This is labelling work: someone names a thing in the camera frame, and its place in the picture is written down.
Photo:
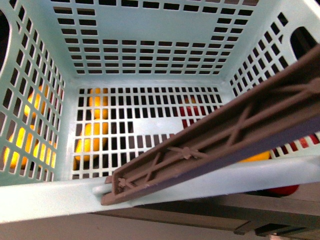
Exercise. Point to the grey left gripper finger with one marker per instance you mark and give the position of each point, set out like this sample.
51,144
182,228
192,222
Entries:
284,108

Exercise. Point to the yellow lemon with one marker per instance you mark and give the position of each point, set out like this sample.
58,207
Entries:
92,137

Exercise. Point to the light blue plastic basket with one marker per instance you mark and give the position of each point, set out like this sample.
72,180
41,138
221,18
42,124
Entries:
165,63

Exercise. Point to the yellow mango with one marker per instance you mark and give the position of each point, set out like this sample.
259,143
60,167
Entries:
258,157

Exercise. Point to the red apple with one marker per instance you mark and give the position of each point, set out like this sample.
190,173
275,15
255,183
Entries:
283,191

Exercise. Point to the black fruit display shelf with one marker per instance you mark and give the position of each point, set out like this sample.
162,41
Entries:
239,213

